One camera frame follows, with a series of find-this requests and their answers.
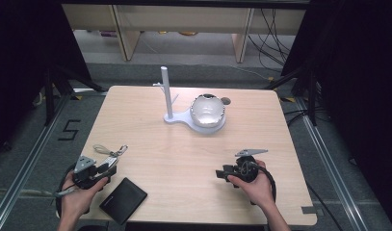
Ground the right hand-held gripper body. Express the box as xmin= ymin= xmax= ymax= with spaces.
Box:
xmin=230 ymin=148 xmax=269 ymax=184

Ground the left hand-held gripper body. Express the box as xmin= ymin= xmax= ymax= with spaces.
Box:
xmin=71 ymin=155 xmax=105 ymax=191

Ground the car key with strap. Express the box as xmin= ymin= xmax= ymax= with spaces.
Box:
xmin=92 ymin=143 xmax=129 ymax=168

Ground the black wallet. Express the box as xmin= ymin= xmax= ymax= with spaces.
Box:
xmin=98 ymin=176 xmax=148 ymax=226

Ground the white bowl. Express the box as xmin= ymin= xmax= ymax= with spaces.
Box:
xmin=189 ymin=92 xmax=226 ymax=129

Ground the white key stand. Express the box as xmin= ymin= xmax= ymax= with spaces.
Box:
xmin=152 ymin=65 xmax=227 ymax=135

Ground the person's right hand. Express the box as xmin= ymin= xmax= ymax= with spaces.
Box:
xmin=226 ymin=159 xmax=276 ymax=210

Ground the person's left hand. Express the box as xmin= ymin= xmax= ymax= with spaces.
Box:
xmin=60 ymin=171 xmax=110 ymax=217

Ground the grey tape piece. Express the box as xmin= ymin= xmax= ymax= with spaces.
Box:
xmin=301 ymin=205 xmax=325 ymax=217

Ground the black metal stand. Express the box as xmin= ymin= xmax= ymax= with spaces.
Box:
xmin=42 ymin=63 xmax=109 ymax=127
xmin=263 ymin=65 xmax=321 ymax=127

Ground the black curtain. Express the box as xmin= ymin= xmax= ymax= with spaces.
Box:
xmin=279 ymin=0 xmax=392 ymax=227
xmin=0 ymin=0 xmax=92 ymax=160

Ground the wooden shelf unit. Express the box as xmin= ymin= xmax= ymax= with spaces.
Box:
xmin=61 ymin=3 xmax=307 ymax=64

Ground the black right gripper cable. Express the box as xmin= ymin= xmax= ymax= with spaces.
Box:
xmin=249 ymin=162 xmax=278 ymax=206

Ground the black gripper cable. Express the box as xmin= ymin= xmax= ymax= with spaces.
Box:
xmin=54 ymin=163 xmax=91 ymax=219
xmin=249 ymin=162 xmax=278 ymax=206

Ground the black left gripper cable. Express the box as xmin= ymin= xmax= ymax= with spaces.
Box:
xmin=54 ymin=163 xmax=91 ymax=219

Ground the aluminium floor rail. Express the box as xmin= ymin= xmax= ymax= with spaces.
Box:
xmin=0 ymin=93 xmax=74 ymax=227
xmin=294 ymin=96 xmax=392 ymax=231

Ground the bundle of black cables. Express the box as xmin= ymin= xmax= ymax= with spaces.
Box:
xmin=247 ymin=8 xmax=298 ymax=73

